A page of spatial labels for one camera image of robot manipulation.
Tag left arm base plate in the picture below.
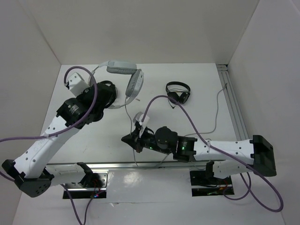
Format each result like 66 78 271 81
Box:
64 170 108 199

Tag grey headphone cable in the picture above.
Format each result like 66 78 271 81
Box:
124 82 228 171

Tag aluminium side rail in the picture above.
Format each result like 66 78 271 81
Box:
216 64 249 140

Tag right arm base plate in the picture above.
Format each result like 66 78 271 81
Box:
189 170 234 197

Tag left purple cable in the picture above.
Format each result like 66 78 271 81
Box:
0 66 98 181

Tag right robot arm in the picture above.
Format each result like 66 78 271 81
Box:
121 127 277 184

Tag black headphones left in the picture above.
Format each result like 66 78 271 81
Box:
100 80 118 107

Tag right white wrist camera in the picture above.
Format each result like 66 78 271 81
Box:
132 112 150 128

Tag black headphones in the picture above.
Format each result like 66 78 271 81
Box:
165 81 191 109
100 80 118 107

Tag white grey headphones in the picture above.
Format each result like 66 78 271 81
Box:
92 60 144 109

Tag black headphones right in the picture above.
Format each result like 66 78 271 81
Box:
165 81 191 109

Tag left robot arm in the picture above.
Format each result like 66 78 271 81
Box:
2 81 117 197

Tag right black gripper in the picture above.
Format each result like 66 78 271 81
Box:
121 126 171 155

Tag aluminium front rail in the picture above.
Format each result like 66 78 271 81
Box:
44 159 211 171

